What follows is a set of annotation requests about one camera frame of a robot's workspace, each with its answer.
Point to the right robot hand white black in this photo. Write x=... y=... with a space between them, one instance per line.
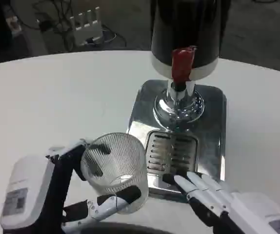
x=242 y=209

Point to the clear ribbed glass cup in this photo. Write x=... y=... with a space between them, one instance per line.
x=123 y=161

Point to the slotted steel drip grid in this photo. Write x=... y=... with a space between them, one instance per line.
x=179 y=153

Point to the chrome dispenser pedestal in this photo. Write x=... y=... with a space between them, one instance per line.
x=193 y=109

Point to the black power adapter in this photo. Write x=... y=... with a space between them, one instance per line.
x=46 y=25

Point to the red dispenser tap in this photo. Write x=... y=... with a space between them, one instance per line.
x=182 y=64

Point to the black drink dispenser tank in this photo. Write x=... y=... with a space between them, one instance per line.
x=203 y=29

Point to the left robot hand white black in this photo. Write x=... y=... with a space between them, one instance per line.
x=27 y=187

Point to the steel drip tray base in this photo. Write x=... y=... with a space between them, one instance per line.
x=210 y=143

